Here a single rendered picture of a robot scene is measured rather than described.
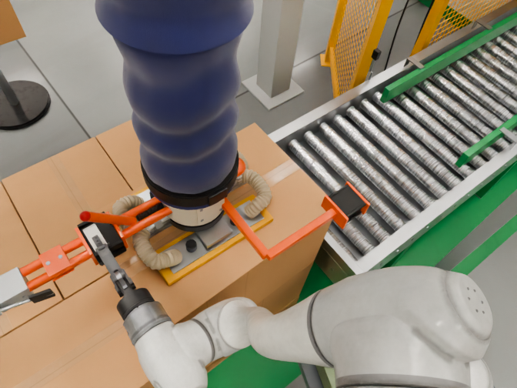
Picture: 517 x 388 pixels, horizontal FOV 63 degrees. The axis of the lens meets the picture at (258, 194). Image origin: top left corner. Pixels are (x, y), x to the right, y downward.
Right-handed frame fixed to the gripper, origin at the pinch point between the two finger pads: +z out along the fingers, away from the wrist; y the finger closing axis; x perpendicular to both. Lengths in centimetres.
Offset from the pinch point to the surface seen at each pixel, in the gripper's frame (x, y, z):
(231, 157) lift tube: 31.2, -20.1, -9.4
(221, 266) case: 23.2, 13.0, -17.5
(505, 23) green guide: 233, 43, 20
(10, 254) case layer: -27, 54, 44
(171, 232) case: 17.6, 13.1, -1.4
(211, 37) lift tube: 26, -54, -11
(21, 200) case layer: -15, 54, 63
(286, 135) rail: 88, 48, 28
